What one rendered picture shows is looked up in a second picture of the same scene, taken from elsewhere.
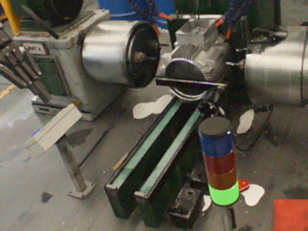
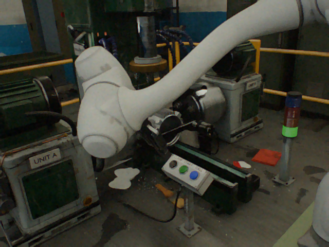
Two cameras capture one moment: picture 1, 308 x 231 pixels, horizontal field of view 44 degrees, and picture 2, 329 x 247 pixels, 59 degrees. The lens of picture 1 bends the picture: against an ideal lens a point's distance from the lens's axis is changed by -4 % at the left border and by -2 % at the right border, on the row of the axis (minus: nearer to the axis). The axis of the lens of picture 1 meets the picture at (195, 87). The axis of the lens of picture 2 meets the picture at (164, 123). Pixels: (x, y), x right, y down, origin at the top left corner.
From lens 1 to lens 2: 140 cm
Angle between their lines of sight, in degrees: 61
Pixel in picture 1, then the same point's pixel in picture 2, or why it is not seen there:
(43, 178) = not seen: outside the picture
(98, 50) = not seen: hidden behind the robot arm
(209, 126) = (294, 93)
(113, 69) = (128, 143)
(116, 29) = not seen: hidden behind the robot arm
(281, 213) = (262, 160)
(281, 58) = (213, 94)
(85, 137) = (120, 218)
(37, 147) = (208, 179)
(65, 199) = (194, 240)
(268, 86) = (213, 111)
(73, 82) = (86, 178)
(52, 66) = (67, 169)
